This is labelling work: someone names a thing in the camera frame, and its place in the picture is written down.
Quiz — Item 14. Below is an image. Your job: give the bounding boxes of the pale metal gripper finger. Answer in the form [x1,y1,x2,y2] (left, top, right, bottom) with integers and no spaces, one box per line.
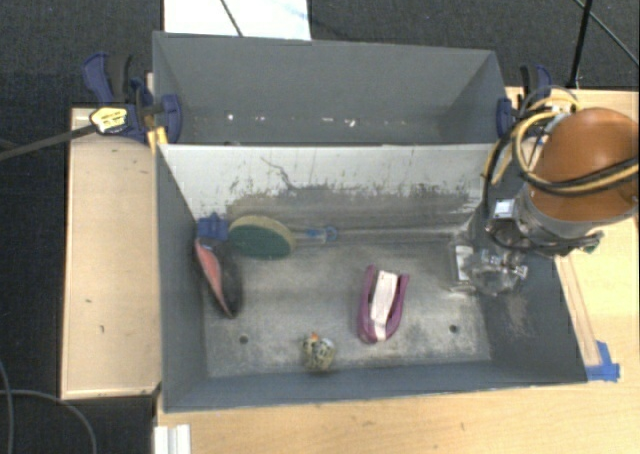
[451,239,496,290]
[472,261,530,299]

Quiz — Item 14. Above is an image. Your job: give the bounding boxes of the grey metal bin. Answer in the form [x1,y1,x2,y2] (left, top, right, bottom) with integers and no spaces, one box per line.
[151,30,589,414]

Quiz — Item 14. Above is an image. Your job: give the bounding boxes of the red and black oval object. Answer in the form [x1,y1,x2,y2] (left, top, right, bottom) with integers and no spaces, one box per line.
[193,236,245,320]

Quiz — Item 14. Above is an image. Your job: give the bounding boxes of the small blue plastic piece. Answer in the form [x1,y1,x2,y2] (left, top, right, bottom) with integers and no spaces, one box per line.
[196,213,230,242]

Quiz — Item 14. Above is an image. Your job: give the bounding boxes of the pale wood board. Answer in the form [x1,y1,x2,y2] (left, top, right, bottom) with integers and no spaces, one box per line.
[59,106,164,401]

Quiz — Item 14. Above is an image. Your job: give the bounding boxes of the green round scrubber with handle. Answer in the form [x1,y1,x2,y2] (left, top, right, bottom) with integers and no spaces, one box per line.
[227,214,340,261]

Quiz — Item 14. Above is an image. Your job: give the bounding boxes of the purple strap with white label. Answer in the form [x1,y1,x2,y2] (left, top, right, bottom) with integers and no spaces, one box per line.
[356,264,411,345]

